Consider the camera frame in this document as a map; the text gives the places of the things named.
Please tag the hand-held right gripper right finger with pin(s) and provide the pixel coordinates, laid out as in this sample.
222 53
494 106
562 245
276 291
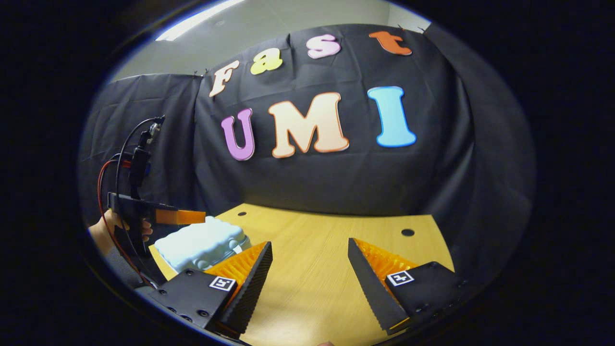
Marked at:
372 288

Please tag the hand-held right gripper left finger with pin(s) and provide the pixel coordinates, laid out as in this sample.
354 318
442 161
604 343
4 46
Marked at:
250 293

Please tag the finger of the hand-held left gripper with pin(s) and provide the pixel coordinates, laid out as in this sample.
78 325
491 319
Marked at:
180 217

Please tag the black backdrop cloth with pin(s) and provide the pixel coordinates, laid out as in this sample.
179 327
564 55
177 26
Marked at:
312 182

